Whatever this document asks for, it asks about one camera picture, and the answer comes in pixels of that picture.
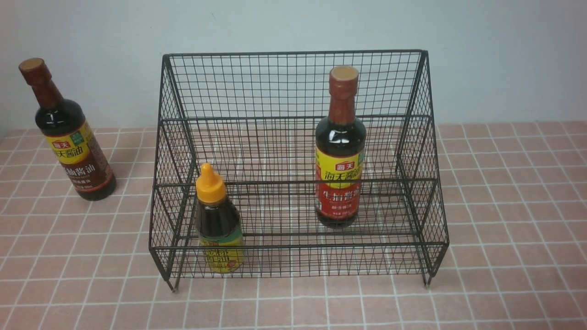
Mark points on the black wire mesh rack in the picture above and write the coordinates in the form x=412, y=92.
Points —
x=253, y=116

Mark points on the pink checkered tablecloth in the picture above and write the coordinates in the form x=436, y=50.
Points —
x=515, y=198

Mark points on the soy sauce bottle red label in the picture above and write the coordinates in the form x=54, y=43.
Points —
x=339, y=152

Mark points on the oyster sauce bottle orange cap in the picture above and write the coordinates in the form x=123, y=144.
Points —
x=218, y=223

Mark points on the soy sauce bottle brown label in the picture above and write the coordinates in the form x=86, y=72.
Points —
x=71, y=139

